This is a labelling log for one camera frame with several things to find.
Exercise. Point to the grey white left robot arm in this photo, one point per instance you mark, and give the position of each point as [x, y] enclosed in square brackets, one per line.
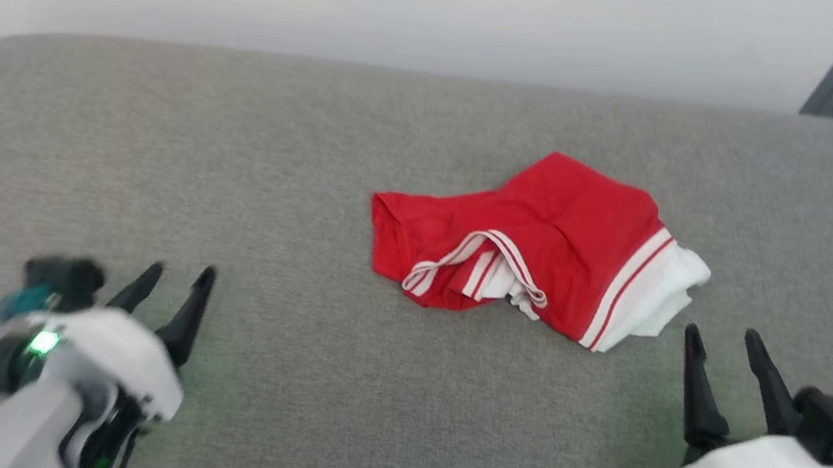
[15, 430]

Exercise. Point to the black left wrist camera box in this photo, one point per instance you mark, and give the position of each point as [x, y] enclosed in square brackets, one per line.
[67, 277]

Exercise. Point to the teal left camera plug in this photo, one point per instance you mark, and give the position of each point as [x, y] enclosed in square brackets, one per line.
[22, 301]

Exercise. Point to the red white basketball jersey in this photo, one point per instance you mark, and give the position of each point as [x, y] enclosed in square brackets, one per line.
[569, 207]

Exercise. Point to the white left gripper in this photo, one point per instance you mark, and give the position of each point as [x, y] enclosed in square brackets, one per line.
[110, 353]

